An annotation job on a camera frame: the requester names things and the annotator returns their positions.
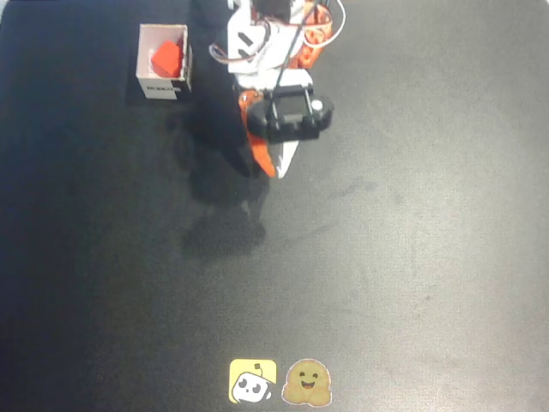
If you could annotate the yellow robot sticker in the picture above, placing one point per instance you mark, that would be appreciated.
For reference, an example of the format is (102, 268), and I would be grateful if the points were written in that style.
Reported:
(252, 381)

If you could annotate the red cube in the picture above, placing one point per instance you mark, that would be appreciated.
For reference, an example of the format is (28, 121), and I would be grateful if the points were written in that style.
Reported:
(166, 58)

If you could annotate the orange and white robot arm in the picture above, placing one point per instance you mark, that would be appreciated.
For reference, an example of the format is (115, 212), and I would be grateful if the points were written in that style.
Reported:
(253, 43)

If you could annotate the smiling hugging face sticker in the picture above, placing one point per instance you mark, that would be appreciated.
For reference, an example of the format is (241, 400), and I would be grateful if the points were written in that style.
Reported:
(307, 382)

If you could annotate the black webcam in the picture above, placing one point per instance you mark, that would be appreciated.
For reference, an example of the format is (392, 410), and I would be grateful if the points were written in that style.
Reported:
(291, 116)

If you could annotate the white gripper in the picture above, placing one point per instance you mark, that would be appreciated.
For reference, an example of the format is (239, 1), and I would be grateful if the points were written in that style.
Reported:
(286, 160)

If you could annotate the white cardboard box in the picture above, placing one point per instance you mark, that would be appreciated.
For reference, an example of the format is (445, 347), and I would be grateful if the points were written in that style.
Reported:
(163, 64)

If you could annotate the black table mat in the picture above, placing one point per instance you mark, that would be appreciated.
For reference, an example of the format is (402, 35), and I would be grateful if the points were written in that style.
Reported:
(429, 257)

